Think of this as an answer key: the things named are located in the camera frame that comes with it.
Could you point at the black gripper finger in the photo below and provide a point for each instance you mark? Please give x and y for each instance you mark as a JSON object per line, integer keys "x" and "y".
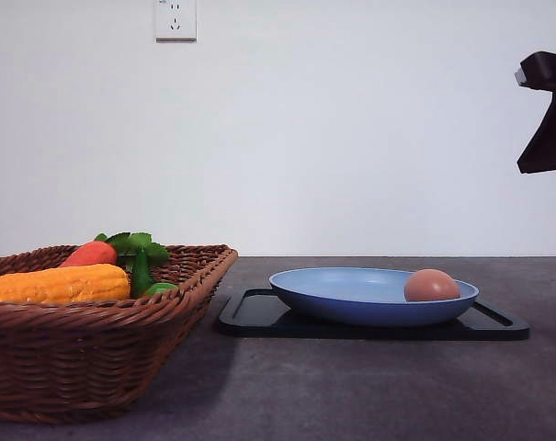
{"x": 538, "y": 70}

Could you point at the brown egg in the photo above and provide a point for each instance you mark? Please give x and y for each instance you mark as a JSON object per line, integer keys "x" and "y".
{"x": 430, "y": 284}

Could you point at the blue plate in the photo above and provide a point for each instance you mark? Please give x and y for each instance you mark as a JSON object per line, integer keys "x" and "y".
{"x": 370, "y": 297}

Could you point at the black serving tray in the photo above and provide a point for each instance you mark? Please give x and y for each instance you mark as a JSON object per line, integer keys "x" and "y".
{"x": 259, "y": 314}

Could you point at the green toy leafy vegetable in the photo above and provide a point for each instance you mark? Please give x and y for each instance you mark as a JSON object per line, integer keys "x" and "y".
{"x": 139, "y": 254}

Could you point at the orange toy carrot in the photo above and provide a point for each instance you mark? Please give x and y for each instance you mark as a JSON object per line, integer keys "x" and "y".
{"x": 90, "y": 253}

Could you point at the yellow toy corn cob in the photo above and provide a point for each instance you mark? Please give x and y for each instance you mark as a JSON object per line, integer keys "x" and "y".
{"x": 67, "y": 284}

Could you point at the white wall power outlet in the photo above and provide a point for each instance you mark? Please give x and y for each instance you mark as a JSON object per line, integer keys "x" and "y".
{"x": 176, "y": 21}

